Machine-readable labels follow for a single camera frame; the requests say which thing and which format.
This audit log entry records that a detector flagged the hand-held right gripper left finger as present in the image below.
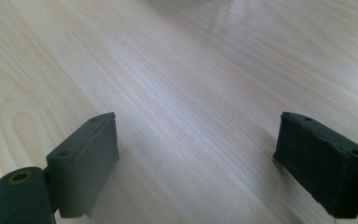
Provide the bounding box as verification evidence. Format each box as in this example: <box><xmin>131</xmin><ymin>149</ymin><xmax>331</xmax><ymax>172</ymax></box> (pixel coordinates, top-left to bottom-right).
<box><xmin>45</xmin><ymin>112</ymin><xmax>120</xmax><ymax>219</ymax></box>

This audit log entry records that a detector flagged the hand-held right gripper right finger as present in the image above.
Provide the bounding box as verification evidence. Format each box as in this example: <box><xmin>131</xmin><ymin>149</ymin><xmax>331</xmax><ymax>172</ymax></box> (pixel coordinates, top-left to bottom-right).
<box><xmin>272</xmin><ymin>111</ymin><xmax>358</xmax><ymax>219</ymax></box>

